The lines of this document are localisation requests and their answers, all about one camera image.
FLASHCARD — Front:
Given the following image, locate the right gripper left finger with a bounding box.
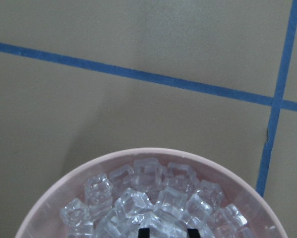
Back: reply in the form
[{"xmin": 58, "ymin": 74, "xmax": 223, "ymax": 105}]
[{"xmin": 138, "ymin": 228, "xmax": 150, "ymax": 238}]

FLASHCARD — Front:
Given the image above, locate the pink bowl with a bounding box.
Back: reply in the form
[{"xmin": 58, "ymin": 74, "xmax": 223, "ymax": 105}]
[{"xmin": 16, "ymin": 148, "xmax": 287, "ymax": 238}]

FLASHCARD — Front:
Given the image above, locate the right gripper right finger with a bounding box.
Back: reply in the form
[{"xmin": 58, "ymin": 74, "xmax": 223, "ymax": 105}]
[{"xmin": 187, "ymin": 228, "xmax": 200, "ymax": 238}]

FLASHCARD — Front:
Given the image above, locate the clear ice cubes pile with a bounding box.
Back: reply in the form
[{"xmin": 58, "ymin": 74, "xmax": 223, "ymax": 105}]
[{"xmin": 59, "ymin": 158, "xmax": 253, "ymax": 238}]

